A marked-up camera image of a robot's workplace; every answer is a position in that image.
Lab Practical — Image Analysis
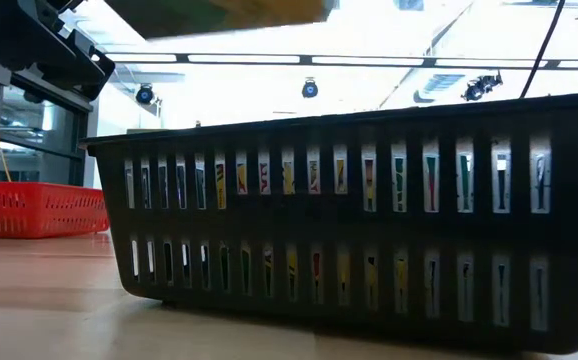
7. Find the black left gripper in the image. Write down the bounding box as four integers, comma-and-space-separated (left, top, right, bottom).
0, 0, 117, 102

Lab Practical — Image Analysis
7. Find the black slotted plastic basket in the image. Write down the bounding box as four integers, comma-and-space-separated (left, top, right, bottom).
78, 91, 578, 357

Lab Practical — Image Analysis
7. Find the yellow green crayon box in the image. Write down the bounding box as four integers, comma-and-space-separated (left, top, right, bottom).
102, 0, 331, 41
213, 149, 475, 311

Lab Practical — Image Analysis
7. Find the black ceiling fixture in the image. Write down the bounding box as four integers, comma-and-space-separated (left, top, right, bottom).
460, 71, 505, 103

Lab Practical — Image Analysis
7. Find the red plastic basket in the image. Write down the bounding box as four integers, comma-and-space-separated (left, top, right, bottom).
0, 180, 111, 240

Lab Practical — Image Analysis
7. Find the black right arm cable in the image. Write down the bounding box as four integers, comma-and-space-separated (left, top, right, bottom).
518, 0, 569, 100

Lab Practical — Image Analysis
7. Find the black round ceiling camera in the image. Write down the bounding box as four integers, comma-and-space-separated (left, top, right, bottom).
134, 82, 156, 106
301, 77, 320, 100

